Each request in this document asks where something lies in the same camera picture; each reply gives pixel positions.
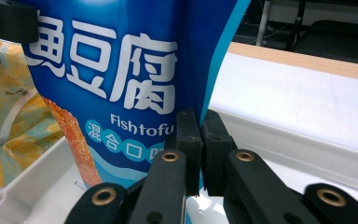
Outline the black metal stand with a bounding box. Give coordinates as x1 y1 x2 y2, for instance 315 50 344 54
283 0 308 52

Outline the white plastic tray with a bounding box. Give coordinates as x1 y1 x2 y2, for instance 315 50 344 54
0 108 358 224

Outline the white table leg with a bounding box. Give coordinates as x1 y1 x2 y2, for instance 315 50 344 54
255 0 273 48

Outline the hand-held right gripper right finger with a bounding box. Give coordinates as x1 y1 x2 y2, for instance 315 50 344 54
200 108 239 198

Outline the yellow patterned plastic bag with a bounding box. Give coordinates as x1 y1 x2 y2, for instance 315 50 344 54
0 36 65 189

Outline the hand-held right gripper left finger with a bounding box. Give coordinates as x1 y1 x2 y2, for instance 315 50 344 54
164 107 204 198

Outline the blue snack packet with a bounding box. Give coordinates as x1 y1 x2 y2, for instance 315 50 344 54
21 0 252 192

